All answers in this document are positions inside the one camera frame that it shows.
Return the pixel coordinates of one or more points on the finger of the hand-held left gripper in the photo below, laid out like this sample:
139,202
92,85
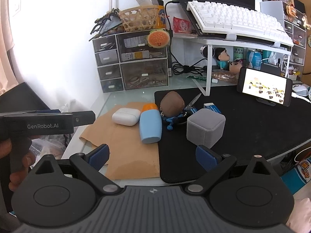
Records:
83,119

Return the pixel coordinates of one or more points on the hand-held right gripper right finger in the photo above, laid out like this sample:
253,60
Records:
206,159

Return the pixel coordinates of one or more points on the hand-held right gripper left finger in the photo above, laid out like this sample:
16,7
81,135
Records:
99,157

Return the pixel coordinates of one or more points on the white clear drawer cabinet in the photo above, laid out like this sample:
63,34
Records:
118,63

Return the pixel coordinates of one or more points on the small clear drawer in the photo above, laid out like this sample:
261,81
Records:
111,85
104,44
107,58
109,72

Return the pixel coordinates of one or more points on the grey drawer organizer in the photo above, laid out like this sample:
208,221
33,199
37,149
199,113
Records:
295,36

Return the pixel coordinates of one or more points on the person's left hand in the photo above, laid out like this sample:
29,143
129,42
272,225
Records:
29,159

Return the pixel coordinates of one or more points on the crumpled clear plastic bag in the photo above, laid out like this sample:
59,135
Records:
48,145

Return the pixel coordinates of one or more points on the grey velvet box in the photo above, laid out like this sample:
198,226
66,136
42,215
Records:
205,127

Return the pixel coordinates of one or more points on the brown paper sheet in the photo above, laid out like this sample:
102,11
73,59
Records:
131,155

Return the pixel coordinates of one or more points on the black panel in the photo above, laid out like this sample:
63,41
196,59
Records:
21,97

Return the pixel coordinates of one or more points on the white earbuds case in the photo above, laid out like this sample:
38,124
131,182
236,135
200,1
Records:
125,117

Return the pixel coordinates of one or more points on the blue white eraser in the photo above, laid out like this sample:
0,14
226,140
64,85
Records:
211,108

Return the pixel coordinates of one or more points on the black desk mat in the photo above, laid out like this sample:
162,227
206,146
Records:
255,126

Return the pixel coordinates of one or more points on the blue bottle orange cap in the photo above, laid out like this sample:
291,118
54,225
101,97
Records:
150,127

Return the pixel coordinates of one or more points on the small scissors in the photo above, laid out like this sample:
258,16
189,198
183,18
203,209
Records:
193,100

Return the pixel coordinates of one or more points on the brown plush ball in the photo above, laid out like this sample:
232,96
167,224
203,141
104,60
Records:
173,103

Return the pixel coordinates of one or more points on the pink curtain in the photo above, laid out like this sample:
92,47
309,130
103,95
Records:
6,53

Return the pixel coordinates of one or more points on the yellow label sachet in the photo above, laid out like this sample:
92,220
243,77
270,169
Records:
134,56

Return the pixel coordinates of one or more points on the green white ointment tube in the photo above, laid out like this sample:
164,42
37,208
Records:
200,78

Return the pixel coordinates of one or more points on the grey phone stand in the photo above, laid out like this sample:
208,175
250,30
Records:
267,102

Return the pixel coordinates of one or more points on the clear bag of nuts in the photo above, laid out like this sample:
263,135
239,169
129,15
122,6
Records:
224,76

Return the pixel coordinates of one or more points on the white printed sachet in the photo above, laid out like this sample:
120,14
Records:
136,42

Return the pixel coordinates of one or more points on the black smartphone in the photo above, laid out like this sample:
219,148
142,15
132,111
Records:
264,83

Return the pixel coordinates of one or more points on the cartoon print box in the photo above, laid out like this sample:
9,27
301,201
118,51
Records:
301,170

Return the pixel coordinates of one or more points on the cartoon figure head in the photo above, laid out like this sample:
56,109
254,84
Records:
235,66

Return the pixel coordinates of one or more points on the pile of hair clips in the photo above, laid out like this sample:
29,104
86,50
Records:
104,23

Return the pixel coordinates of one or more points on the teal shirt cartoon figure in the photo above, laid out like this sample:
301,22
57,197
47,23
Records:
222,58

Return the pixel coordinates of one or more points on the burger plush toy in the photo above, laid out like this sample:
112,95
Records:
158,38

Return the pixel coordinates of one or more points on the blue drink can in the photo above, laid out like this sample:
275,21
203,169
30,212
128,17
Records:
254,59

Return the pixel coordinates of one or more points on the green drink can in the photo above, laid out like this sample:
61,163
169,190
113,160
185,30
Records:
238,53

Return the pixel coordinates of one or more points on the woven bamboo basket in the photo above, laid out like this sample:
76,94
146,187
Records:
138,18

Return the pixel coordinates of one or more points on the white computer mouse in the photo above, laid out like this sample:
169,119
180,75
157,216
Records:
300,89

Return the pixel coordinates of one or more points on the white desk stand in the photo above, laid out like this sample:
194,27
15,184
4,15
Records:
194,41

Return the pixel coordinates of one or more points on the yellow cartoon cup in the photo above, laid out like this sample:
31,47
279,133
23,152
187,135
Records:
161,17

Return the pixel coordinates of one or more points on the red snack packet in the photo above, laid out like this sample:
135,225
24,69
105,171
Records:
181,25

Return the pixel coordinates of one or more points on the white keyboard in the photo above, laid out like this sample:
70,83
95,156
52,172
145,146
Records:
230,17

